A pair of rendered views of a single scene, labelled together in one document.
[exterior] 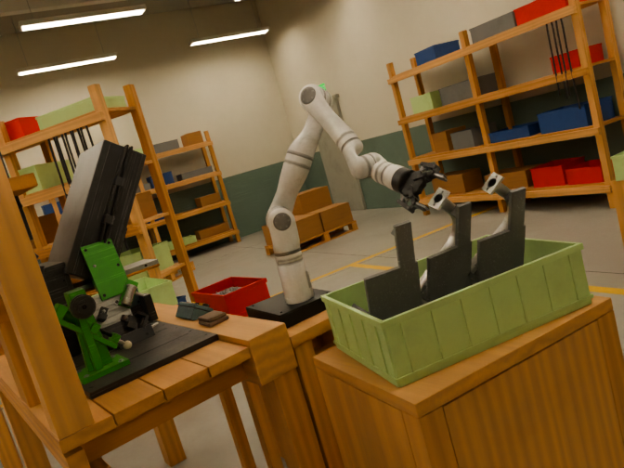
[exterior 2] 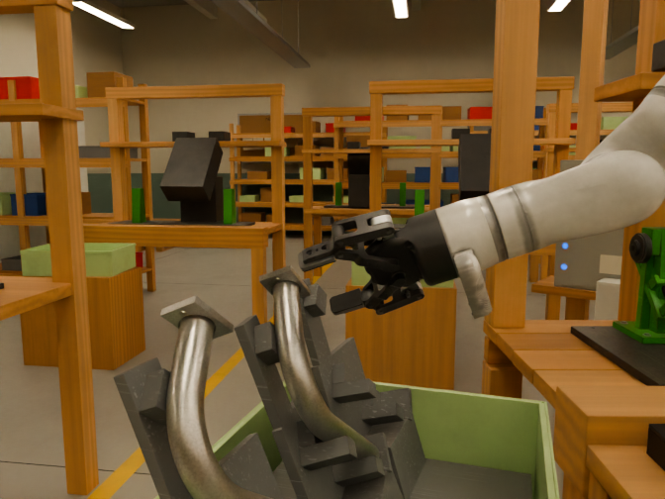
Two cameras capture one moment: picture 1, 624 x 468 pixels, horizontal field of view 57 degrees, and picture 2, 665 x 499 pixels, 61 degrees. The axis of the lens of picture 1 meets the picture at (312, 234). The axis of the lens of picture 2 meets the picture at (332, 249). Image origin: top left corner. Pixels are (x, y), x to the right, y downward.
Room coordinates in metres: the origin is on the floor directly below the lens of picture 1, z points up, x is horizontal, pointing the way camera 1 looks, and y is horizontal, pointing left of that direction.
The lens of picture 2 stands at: (1.91, -0.84, 1.31)
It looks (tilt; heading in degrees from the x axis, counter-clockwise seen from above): 8 degrees down; 125
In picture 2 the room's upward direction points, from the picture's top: straight up
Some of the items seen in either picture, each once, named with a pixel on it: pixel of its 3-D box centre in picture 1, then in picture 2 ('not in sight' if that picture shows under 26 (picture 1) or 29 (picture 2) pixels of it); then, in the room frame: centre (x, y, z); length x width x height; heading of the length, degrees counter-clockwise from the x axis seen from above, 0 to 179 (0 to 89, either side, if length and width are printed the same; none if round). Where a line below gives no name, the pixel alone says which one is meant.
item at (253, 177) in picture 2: not in sight; (308, 180); (-4.87, 7.96, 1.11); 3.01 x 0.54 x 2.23; 26
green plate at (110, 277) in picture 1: (103, 268); not in sight; (2.13, 0.77, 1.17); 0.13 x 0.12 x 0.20; 35
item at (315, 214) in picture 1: (305, 218); not in sight; (8.67, 0.02, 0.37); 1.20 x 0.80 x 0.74; 124
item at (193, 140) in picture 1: (141, 209); not in sight; (10.64, 2.87, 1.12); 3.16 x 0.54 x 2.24; 116
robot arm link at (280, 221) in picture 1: (282, 231); not in sight; (1.95, 0.09, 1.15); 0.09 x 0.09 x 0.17; 9
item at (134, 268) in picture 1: (106, 279); not in sight; (2.27, 0.83, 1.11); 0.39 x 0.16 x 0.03; 125
